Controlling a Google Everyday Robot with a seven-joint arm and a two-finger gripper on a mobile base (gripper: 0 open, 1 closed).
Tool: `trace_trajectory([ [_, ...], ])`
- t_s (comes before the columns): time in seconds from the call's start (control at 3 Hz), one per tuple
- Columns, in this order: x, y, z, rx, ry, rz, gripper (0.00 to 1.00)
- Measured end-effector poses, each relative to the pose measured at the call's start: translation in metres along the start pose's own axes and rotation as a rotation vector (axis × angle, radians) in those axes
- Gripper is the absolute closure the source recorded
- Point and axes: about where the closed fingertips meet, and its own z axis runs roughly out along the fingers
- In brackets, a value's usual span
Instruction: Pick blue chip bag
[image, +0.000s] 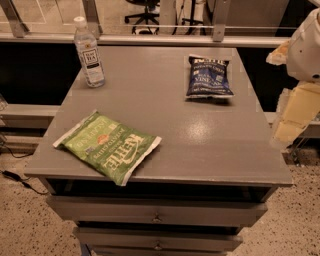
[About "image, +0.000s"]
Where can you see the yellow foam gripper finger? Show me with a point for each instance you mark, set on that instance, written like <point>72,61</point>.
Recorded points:
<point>296,108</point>

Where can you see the blue chip bag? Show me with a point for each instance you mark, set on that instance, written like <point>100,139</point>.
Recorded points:
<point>208,78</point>

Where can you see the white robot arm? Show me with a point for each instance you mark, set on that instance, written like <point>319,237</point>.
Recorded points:
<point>303,54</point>

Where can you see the green chip bag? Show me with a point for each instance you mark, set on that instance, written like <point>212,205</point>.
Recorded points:
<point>110,147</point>

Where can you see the gray drawer cabinet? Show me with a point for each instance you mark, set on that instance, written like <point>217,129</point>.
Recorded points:
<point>211,150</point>

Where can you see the black office chair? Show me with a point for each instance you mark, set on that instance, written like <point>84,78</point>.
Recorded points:
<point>148,14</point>

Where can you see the clear plastic tea bottle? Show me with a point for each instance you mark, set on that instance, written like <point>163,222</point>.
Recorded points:
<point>87,49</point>

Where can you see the lower gray drawer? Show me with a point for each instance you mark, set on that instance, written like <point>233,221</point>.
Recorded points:
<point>157,240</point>

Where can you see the gray drawer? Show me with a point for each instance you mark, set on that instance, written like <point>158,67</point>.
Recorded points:
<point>149,211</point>
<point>157,240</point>

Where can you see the upper gray drawer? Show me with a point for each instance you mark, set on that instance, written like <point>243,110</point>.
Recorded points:
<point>149,211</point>

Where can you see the metal railing frame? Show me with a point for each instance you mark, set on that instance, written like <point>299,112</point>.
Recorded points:
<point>231,23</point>

